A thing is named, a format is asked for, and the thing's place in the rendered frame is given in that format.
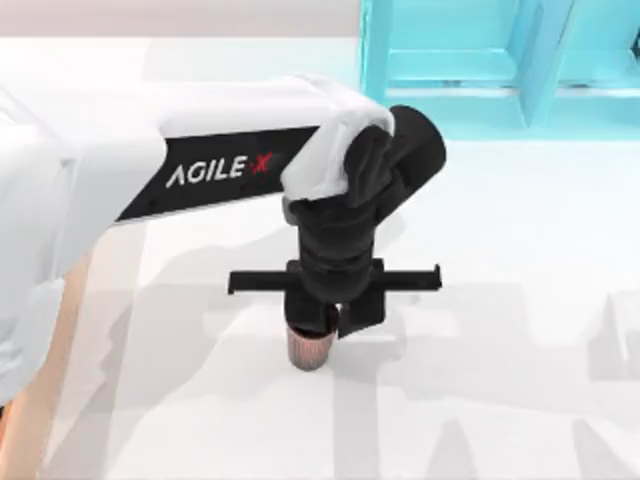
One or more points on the light blue rack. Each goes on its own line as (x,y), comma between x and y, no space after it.
(380,50)

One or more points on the pink ribbed cup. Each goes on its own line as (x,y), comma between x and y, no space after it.
(310,350)

